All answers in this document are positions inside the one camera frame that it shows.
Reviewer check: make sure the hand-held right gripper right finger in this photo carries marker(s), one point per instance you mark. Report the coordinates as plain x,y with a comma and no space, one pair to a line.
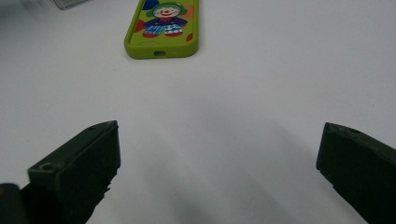
361,171

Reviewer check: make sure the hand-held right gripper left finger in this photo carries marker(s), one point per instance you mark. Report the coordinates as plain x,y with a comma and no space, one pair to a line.
84,168

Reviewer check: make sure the clear plastic bin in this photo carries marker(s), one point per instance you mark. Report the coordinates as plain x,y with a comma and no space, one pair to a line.
70,3

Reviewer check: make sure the green phone case clown print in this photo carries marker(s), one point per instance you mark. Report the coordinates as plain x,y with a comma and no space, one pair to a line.
163,29

